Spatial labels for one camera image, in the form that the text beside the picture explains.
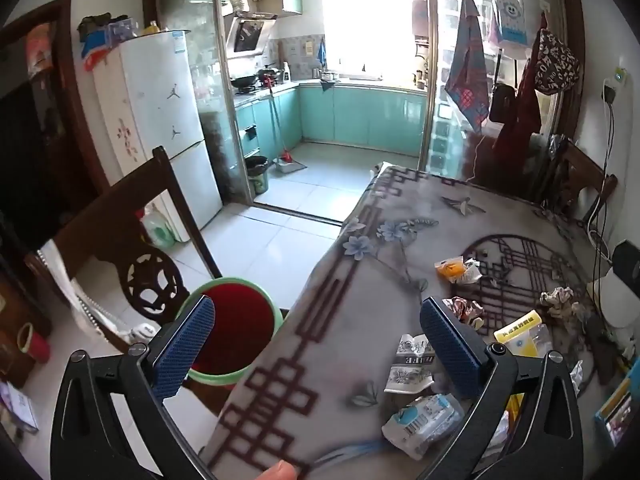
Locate yellow white medicine box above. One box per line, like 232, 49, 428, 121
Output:
494, 310, 553, 359

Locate blue white plastic packet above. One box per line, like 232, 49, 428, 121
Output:
382, 393, 464, 460

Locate black white paper wrapper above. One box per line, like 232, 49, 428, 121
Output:
384, 334, 436, 394

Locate colourful wrapper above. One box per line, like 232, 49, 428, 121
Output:
442, 296, 484, 332

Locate orange snack wrapper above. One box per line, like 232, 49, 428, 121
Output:
434, 256, 483, 285

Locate green red trash bin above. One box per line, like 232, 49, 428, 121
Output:
182, 278, 284, 389

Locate black kitchen trash bin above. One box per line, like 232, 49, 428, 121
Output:
245, 155, 270, 195

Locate teal kitchen cabinets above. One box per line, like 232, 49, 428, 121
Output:
234, 81, 427, 158

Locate person's left hand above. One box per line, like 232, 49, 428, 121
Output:
256, 460, 297, 480

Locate crumpled floral tissue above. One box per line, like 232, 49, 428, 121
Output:
538, 287, 580, 320

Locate floral tablecloth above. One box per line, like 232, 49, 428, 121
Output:
203, 166, 594, 479

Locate dark wooden chair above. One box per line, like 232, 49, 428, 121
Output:
25, 146, 221, 351

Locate red hanging garment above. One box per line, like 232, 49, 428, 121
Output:
492, 11, 548, 176

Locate white refrigerator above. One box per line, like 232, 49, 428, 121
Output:
92, 30, 222, 229

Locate blue plaid hanging cloth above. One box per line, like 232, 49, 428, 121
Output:
445, 0, 489, 133

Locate patterned hanging bag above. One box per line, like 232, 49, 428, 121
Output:
535, 28, 580, 96

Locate black wok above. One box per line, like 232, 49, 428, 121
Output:
231, 74, 258, 89

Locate red mop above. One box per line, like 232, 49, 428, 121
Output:
264, 75, 293, 166

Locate range hood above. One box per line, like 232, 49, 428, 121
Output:
224, 0, 277, 58

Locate wooden chair by wall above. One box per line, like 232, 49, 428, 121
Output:
540, 136, 618, 224

